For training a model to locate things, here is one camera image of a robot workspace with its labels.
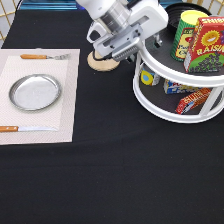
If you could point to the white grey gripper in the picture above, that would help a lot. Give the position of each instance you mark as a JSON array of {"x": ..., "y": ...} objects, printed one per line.
[{"x": 121, "y": 29}]

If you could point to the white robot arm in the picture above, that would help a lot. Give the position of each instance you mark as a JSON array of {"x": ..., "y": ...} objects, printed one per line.
[{"x": 92, "y": 7}]

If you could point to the white two-tier lazy Susan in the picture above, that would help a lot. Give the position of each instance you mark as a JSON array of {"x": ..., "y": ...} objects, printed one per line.
[{"x": 163, "y": 106}]

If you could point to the round silver metal plate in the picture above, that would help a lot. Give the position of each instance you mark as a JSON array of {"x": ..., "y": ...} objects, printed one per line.
[{"x": 35, "y": 92}]

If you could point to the blue yellow tin can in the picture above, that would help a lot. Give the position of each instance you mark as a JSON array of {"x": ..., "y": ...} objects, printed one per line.
[{"x": 149, "y": 78}]

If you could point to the green yellow cylindrical canister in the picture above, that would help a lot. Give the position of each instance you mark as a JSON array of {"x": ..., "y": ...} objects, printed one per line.
[{"x": 184, "y": 33}]

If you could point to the blue yellow popcorn box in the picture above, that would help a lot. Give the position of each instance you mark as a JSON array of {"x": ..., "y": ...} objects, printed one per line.
[{"x": 175, "y": 88}]

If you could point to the red raisins box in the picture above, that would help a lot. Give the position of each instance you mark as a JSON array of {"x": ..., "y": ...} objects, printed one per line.
[{"x": 206, "y": 50}]

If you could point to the round wooden coaster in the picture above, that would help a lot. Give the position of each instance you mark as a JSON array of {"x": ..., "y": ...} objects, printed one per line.
[{"x": 96, "y": 62}]

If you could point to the red butter box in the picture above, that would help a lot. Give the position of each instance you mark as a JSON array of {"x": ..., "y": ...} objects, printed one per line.
[{"x": 193, "y": 100}]

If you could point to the beige woven placemat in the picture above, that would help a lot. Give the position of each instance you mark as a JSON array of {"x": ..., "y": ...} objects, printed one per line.
[{"x": 60, "y": 115}]

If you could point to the wooden-handled fork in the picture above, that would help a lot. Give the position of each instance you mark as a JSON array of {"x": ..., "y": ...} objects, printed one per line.
[{"x": 33, "y": 56}]

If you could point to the wooden-handled knife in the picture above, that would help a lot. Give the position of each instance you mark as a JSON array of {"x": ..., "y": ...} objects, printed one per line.
[{"x": 25, "y": 129}]

